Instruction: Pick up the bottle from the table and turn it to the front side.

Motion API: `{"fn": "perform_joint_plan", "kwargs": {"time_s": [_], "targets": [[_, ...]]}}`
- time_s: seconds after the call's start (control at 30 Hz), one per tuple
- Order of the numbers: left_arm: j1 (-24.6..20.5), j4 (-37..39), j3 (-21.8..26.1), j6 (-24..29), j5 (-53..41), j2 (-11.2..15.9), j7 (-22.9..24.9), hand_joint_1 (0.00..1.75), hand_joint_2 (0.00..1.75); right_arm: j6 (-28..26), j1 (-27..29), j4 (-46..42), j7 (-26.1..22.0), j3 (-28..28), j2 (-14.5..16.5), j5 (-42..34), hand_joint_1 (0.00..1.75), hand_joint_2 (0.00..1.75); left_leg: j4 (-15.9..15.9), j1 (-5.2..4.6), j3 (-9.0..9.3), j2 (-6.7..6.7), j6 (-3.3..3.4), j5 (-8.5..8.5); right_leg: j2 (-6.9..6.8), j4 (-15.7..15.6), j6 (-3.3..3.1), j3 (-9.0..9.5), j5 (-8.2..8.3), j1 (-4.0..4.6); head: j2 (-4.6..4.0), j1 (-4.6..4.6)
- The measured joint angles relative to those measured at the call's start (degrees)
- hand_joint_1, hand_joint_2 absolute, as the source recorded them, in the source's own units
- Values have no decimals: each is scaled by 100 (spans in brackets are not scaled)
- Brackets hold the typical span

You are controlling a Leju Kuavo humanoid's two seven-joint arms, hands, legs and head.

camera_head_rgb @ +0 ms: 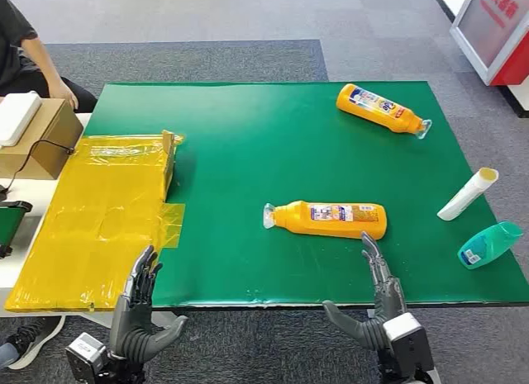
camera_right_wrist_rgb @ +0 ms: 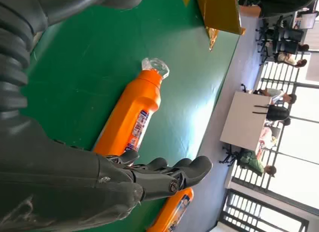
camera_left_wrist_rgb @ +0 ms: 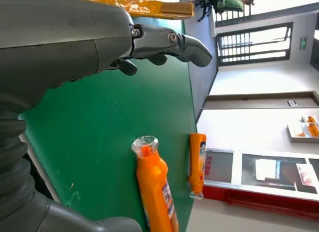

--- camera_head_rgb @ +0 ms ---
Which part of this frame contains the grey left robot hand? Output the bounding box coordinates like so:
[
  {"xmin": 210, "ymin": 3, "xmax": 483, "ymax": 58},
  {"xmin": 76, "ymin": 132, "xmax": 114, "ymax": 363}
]
[{"xmin": 110, "ymin": 244, "xmax": 189, "ymax": 366}]

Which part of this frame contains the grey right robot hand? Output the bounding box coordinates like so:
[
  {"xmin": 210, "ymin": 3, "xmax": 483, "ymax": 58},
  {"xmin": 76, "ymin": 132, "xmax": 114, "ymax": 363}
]
[{"xmin": 322, "ymin": 230, "xmax": 409, "ymax": 353}]

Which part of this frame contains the orange bottle with back label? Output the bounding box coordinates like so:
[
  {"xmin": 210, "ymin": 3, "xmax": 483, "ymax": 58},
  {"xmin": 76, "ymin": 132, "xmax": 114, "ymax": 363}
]
[{"xmin": 263, "ymin": 199, "xmax": 388, "ymax": 241}]

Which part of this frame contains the teal plastic bottle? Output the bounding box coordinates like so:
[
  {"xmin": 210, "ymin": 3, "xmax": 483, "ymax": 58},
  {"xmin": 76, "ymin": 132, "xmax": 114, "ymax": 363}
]
[{"xmin": 456, "ymin": 220, "xmax": 524, "ymax": 271}]

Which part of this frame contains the white tube bottle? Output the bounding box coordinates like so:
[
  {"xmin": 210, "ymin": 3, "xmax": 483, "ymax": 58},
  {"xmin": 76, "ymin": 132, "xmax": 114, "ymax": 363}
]
[{"xmin": 437, "ymin": 167, "xmax": 500, "ymax": 223}]

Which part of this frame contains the orange bottle with blue label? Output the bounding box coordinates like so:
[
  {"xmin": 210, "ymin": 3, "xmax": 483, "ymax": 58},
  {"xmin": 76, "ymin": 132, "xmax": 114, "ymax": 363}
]
[{"xmin": 336, "ymin": 83, "xmax": 433, "ymax": 140}]

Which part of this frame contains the white table leg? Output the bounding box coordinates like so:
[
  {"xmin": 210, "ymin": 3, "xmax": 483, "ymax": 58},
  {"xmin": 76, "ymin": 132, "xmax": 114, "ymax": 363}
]
[{"xmin": 93, "ymin": 310, "xmax": 179, "ymax": 329}]

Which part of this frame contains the yellow taped cardboard sheet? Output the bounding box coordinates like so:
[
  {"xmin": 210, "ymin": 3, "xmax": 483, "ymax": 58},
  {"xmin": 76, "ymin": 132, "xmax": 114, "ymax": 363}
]
[{"xmin": 5, "ymin": 130, "xmax": 187, "ymax": 314}]

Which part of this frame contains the person's shoe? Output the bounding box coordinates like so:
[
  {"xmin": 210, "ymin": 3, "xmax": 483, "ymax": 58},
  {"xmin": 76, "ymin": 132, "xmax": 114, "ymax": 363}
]
[{"xmin": 0, "ymin": 315, "xmax": 67, "ymax": 371}]

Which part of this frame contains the green bin with black rim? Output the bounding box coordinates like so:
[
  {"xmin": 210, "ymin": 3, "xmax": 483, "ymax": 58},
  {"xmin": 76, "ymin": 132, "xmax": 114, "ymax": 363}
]
[{"xmin": 0, "ymin": 200, "xmax": 34, "ymax": 260}]

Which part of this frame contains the brown cardboard box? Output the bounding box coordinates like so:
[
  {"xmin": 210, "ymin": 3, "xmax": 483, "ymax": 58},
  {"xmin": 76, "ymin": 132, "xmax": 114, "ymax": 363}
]
[{"xmin": 0, "ymin": 97, "xmax": 85, "ymax": 181}]

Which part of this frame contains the green table mat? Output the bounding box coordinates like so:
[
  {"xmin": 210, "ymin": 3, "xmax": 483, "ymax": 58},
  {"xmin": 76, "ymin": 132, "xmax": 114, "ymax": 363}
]
[{"xmin": 84, "ymin": 81, "xmax": 529, "ymax": 310}]

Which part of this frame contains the person's hand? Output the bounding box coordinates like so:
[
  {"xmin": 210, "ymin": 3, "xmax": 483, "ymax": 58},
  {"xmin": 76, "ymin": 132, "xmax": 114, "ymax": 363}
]
[{"xmin": 48, "ymin": 77, "xmax": 80, "ymax": 111}]

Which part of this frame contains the white flat device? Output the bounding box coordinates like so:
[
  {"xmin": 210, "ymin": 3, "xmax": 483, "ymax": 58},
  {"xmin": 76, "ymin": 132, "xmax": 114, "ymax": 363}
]
[{"xmin": 0, "ymin": 91, "xmax": 42, "ymax": 149}]

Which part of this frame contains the red and white cabinet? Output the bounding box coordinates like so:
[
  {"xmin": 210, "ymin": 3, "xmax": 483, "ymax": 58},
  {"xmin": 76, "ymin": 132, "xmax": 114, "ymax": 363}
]
[{"xmin": 449, "ymin": 0, "xmax": 529, "ymax": 88}]

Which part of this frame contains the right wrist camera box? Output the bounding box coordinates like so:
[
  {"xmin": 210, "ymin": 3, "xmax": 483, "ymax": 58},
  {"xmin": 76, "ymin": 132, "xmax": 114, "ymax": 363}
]
[{"xmin": 382, "ymin": 312, "xmax": 435, "ymax": 381}]

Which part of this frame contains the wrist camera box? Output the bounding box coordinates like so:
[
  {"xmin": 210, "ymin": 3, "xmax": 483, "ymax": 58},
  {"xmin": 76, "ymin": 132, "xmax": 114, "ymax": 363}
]
[
  {"xmin": 382, "ymin": 312, "xmax": 435, "ymax": 381},
  {"xmin": 65, "ymin": 332, "xmax": 109, "ymax": 384}
]

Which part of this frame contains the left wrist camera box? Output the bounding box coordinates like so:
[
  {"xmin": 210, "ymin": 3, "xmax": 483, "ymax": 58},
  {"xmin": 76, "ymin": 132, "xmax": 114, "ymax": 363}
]
[{"xmin": 65, "ymin": 332, "xmax": 109, "ymax": 384}]

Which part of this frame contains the thin black power cable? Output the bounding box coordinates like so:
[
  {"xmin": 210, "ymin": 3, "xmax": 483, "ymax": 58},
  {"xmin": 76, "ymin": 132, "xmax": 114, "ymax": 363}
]
[{"xmin": 0, "ymin": 138, "xmax": 76, "ymax": 196}]

